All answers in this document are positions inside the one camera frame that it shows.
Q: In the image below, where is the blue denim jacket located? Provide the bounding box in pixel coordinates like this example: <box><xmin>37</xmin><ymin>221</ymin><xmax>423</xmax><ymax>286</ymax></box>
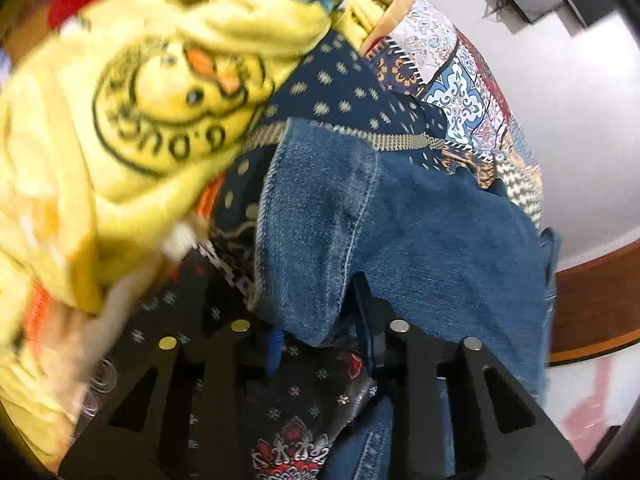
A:
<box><xmin>245</xmin><ymin>119</ymin><xmax>556</xmax><ymax>479</ymax></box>

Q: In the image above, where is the yellow duck print blanket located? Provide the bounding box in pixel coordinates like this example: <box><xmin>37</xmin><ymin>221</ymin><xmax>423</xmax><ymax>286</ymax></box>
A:
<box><xmin>1</xmin><ymin>0</ymin><xmax>383</xmax><ymax>470</ymax></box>

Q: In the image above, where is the colourful patchwork bedspread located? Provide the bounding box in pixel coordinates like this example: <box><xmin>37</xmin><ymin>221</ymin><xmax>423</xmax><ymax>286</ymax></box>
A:
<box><xmin>129</xmin><ymin>0</ymin><xmax>547</xmax><ymax>480</ymax></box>

